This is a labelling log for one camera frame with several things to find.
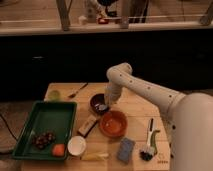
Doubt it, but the green cup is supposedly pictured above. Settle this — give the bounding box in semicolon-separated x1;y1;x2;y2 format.
47;90;61;101

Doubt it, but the orange bowl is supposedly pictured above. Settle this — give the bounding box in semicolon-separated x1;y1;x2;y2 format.
99;110;128;138

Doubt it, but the small white towel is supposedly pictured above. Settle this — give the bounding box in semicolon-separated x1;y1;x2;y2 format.
96;104;108;111

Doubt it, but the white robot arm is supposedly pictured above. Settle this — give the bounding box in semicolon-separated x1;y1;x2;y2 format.
105;63;213;171

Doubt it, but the red object on shelf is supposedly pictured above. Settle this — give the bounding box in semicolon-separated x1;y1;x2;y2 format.
97;18;109;24

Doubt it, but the green plastic tray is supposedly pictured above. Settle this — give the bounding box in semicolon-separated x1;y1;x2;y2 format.
12;101;77;161

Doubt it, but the yellow banana toy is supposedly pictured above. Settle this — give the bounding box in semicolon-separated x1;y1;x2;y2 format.
81;153;109;161

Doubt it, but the dark purple bowl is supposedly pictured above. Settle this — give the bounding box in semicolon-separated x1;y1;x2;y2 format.
90;93;109;115

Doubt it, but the white dish brush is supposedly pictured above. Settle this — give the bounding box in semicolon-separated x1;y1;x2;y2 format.
139;118;159;161

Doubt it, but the dark grape bunch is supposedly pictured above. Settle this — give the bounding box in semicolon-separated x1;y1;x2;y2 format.
32;132;56;150

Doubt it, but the blue sponge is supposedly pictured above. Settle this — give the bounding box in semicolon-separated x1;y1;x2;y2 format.
116;138;135;164

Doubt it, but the orange fruit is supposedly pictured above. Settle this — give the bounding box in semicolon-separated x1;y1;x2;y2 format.
52;144;65;157

